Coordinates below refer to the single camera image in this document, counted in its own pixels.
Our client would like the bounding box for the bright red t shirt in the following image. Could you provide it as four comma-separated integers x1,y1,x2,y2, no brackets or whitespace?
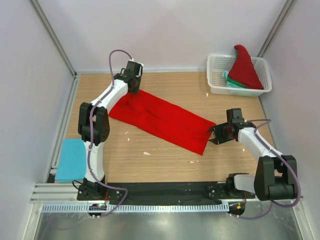
108,90,216,155

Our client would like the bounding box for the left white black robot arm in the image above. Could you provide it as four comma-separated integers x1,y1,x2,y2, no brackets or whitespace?
78,59,144,200

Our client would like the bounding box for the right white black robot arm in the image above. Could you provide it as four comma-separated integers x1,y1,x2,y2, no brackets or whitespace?
208,108,301,202

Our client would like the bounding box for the mint t shirt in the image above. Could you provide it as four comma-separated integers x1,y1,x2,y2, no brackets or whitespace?
222,71,245,89

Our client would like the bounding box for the dark red t shirt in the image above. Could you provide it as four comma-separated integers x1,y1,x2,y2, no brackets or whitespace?
227,44,264,90

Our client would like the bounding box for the white plastic basket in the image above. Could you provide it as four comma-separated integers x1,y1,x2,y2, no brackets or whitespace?
206,54,272,97

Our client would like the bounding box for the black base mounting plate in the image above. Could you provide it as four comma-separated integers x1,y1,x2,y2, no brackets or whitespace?
77,181,255,206

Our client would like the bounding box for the folded light blue t shirt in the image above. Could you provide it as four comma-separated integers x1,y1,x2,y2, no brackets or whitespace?
55,138,87,183

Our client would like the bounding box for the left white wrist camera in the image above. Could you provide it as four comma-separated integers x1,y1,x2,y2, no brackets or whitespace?
131,58,144,77

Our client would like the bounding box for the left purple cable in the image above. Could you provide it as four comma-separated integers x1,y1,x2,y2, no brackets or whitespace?
86,49,128,221

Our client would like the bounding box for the left aluminium corner post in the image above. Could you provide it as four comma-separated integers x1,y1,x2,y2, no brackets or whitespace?
29,0,77,78

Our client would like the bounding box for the aluminium corner post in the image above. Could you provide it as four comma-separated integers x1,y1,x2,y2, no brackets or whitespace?
257,0,297,58
29,0,77,78

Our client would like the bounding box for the right aluminium corner post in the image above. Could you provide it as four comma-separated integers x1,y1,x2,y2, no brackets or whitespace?
257,0,297,58

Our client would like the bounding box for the aluminium front rail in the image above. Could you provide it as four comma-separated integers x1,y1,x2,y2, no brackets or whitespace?
29,180,305,204

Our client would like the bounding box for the white slotted cable duct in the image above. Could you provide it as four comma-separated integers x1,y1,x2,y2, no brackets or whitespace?
41,202,229,214

